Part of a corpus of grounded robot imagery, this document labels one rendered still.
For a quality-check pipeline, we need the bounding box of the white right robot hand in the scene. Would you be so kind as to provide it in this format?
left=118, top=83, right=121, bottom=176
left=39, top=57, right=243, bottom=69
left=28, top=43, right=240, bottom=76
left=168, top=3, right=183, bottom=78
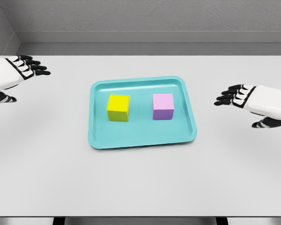
left=214, top=84, right=281, bottom=129

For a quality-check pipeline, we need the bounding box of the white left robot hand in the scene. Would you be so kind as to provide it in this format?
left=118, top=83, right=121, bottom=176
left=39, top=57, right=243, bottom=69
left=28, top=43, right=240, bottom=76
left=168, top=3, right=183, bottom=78
left=0, top=55, right=51, bottom=104

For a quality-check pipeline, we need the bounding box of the purple cube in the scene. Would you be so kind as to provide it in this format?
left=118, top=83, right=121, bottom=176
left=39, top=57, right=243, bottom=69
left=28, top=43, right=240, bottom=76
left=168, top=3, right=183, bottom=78
left=152, top=93, right=174, bottom=121

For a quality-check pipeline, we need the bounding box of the yellow cube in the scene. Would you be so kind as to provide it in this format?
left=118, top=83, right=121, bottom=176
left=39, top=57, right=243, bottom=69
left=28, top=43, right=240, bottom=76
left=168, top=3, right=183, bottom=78
left=106, top=94, right=130, bottom=122

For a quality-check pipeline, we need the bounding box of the teal rectangular tray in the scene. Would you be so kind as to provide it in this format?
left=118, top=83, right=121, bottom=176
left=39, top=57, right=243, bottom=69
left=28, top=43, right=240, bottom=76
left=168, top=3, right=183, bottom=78
left=88, top=75, right=198, bottom=150

